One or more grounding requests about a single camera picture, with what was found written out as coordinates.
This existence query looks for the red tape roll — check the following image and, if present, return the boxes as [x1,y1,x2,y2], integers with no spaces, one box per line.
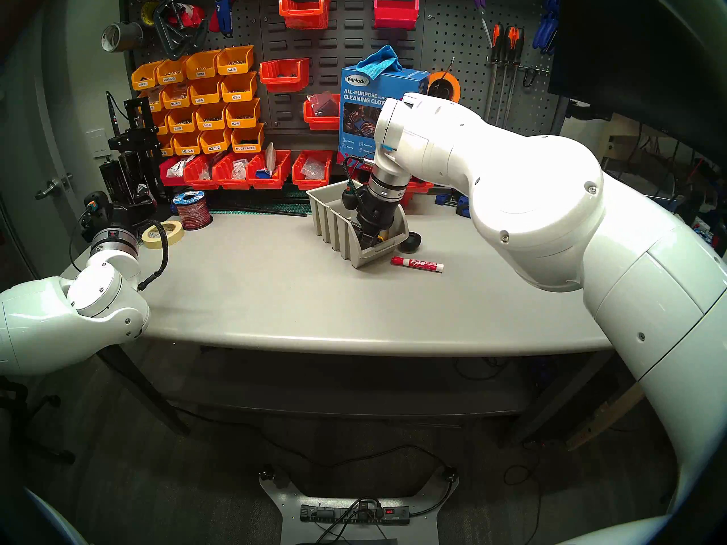
[173,3,206,29]

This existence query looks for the dark grey pegboard panel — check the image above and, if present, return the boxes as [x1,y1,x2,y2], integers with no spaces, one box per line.
[119,0,569,150]

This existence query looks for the black table leg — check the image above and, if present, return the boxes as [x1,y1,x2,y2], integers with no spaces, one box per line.
[97,348,191,437]

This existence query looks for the dark red shelf bin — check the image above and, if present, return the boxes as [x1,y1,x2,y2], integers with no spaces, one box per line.
[159,157,189,187]

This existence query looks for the orange bin labelled M4X4X6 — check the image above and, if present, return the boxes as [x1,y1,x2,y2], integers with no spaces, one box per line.
[162,83,192,110]

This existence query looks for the red wire spool blue label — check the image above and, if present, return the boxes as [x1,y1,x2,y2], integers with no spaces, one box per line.
[172,190,214,231]

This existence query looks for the orange bin labelled M3-4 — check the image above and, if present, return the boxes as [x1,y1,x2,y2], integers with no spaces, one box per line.
[220,72,258,103]

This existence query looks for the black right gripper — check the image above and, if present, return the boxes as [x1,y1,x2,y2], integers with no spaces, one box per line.
[356,192,406,252]

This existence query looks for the black tool rack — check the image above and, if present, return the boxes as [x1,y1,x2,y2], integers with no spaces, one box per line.
[99,152,151,205]

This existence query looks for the orange bin labelled M3-8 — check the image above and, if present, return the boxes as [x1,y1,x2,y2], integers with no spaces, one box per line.
[195,102,229,132]

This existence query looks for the beige masking tape roll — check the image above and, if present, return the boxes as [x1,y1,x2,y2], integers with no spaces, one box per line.
[141,219,184,249]

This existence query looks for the crimson wall bin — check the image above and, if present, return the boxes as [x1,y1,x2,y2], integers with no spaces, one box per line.
[373,0,420,30]

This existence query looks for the orange black screwdriver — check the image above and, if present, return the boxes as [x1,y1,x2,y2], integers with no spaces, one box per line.
[505,28,527,120]
[496,26,519,131]
[484,23,505,124]

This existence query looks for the grey duct tape roll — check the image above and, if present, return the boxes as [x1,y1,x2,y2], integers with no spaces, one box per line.
[101,22,144,53]

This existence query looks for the orange bin labelled M3-6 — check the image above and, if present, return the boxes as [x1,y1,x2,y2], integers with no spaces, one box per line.
[225,98,261,129]

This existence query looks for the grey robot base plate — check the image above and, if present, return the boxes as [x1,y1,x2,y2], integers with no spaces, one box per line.
[258,470,459,545]

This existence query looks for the black monitor mount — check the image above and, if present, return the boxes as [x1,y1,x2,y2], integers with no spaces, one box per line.
[568,98,615,123]

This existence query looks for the black monitor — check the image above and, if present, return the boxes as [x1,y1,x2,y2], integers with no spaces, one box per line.
[548,0,727,170]

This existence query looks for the blue bar clamp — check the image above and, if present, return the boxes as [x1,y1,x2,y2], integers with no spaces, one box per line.
[434,193,472,218]

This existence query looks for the dark grey C-clamp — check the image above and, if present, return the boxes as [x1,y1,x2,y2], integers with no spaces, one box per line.
[152,0,191,61]
[179,19,209,57]

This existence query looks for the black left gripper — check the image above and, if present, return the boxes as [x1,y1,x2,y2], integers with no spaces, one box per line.
[82,183,160,236]

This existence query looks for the orange bin labelled M3X6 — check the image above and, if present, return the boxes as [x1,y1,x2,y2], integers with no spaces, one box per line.
[216,45,255,77]

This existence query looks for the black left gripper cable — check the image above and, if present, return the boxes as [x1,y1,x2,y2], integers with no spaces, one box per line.
[136,223,170,292]

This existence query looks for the blue cleaning cloths box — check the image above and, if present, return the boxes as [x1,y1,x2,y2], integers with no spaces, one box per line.
[339,66,431,165]

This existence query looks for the orange bin labelled M3-12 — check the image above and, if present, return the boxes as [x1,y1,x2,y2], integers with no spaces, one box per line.
[166,107,198,134]

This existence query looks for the orange bin labelled M3X5X4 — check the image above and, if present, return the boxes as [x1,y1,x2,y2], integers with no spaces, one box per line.
[131,61,164,91]

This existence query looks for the blue microfibre cloth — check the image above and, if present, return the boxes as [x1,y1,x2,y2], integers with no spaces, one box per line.
[356,45,405,80]

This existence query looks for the orange bin labelled M2.5-5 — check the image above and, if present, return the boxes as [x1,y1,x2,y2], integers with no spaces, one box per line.
[199,128,233,155]

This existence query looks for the orange bin labelled M4-6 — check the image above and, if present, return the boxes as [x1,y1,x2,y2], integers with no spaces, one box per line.
[189,77,224,106]

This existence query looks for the orange bin labelled M3X8 BAD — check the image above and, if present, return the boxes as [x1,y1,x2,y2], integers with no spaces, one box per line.
[156,56,189,87]

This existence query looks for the green cutting mat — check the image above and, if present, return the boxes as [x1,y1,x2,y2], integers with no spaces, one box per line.
[209,186,313,217]

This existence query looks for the silver door lever handle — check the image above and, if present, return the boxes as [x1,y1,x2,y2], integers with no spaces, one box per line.
[34,174,73,201]

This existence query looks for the orange bin labelled HEX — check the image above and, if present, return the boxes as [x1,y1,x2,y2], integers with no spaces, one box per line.
[231,123,265,154]

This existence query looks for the beige plastic storage bin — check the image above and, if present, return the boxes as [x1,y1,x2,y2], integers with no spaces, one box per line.
[306,181,411,269]

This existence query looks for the black power strip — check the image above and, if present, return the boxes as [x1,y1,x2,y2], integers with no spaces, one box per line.
[300,504,411,526]

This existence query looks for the orange tape roll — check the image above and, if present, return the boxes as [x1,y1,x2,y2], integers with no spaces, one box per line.
[427,72,462,103]

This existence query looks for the black press stand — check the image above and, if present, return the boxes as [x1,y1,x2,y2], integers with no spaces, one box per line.
[108,97,161,207]

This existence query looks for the black soldering pen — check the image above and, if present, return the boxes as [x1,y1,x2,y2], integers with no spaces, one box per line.
[106,91,123,139]

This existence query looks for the orange-red wall bin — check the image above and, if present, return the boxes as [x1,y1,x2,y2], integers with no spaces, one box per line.
[278,0,331,30]
[304,94,342,132]
[259,58,311,93]

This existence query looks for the red Expo marker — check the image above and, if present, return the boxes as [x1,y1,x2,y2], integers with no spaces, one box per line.
[391,256,445,273]

